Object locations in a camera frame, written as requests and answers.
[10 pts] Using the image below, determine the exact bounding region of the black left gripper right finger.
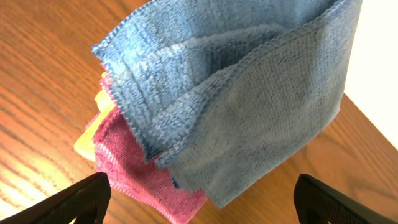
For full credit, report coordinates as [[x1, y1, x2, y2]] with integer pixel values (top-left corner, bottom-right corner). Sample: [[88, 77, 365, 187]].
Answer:
[[294, 174, 397, 224]]

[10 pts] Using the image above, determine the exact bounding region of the folded green cloth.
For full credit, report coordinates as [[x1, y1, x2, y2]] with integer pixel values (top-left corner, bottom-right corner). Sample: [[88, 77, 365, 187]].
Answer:
[[73, 72, 116, 162]]

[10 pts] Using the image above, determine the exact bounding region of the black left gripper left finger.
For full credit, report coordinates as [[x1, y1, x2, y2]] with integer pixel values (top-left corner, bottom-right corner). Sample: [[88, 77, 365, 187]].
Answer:
[[1, 172, 111, 224]]

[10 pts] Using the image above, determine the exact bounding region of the blue microfiber cloth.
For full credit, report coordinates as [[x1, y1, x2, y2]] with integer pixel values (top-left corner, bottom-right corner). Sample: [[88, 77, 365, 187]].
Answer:
[[91, 0, 362, 207]]

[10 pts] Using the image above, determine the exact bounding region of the folded purple cloth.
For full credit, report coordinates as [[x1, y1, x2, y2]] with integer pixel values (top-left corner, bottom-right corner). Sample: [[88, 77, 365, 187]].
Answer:
[[85, 63, 210, 224]]

